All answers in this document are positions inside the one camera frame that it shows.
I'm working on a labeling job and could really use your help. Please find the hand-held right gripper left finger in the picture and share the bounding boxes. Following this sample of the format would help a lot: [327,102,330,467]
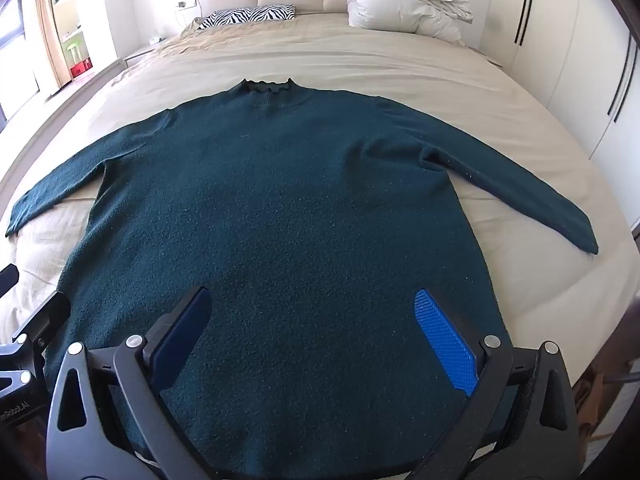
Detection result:
[45,286,222,480]

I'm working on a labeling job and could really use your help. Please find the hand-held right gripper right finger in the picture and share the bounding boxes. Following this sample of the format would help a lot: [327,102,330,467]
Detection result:
[400,288,582,480]

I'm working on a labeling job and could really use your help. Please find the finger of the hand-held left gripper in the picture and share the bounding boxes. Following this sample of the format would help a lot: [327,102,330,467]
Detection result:
[0,265,21,301]
[11,290,72,368]

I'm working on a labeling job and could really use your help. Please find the dark green knit sweater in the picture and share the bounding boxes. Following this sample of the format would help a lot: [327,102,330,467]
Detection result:
[6,78,600,480]

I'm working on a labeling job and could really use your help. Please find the beige curtain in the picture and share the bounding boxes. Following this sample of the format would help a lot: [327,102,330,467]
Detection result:
[31,0,76,92]

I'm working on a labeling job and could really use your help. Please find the white nightstand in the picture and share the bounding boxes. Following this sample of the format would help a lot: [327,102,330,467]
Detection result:
[124,39,168,67]

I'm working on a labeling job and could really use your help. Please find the white open shelf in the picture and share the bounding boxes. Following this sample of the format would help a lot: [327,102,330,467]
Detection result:
[50,0,98,81]

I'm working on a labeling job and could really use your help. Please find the bed with beige sheet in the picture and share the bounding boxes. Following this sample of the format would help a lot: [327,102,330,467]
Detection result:
[0,10,640,441]

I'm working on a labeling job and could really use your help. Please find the white wardrobe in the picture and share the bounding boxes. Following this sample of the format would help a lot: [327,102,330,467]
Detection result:
[479,0,640,161]

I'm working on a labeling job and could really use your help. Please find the zebra print pillow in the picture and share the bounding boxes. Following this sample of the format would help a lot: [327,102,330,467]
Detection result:
[197,4,297,29]

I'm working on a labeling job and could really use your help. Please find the folded white duvet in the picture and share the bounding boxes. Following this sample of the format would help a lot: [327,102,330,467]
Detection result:
[345,0,474,43]

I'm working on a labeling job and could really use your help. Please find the window with dark frame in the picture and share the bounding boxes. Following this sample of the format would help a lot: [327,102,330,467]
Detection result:
[0,0,42,122]

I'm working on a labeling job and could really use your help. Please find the black wardrobe handle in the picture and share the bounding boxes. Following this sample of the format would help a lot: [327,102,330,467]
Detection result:
[606,35,639,122]
[514,0,539,46]

